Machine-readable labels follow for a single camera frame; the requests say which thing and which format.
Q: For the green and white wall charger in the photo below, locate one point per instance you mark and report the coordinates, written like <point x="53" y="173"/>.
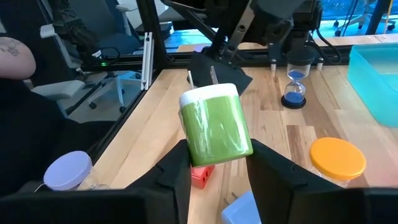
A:
<point x="214" y="130"/>

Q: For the lavender hourglass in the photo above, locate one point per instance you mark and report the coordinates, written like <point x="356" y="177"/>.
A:
<point x="68" y="169"/>

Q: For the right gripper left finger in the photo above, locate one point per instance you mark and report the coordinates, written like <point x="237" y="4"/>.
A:
<point x="171" y="193"/>

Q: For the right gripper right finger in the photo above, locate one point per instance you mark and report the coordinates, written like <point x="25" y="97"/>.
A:
<point x="267" y="186"/>

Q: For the blue sand hourglass dark caps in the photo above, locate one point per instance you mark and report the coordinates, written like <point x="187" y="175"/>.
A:
<point x="293" y="98"/>

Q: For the orange hourglass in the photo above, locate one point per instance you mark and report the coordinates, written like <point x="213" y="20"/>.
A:
<point x="337" y="158"/>

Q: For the red wall charger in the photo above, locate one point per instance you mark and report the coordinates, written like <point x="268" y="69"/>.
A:
<point x="202" y="177"/>

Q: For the person's forearm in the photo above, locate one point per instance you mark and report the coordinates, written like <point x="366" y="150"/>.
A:
<point x="15" y="59"/>

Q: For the silver aluminium extrusion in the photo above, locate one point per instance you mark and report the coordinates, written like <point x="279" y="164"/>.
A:
<point x="146" y="62"/>

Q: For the translucent green plastic bin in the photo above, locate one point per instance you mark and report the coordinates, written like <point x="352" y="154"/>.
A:
<point x="373" y="93"/>

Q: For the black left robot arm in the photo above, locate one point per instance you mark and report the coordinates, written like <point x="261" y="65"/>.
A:
<point x="280" y="18"/>

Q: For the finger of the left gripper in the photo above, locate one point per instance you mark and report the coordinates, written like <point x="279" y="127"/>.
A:
<point x="230" y="73"/>
<point x="202" y="71"/>

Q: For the lavender wall charger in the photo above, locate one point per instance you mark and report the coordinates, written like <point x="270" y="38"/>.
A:
<point x="244" y="210"/>

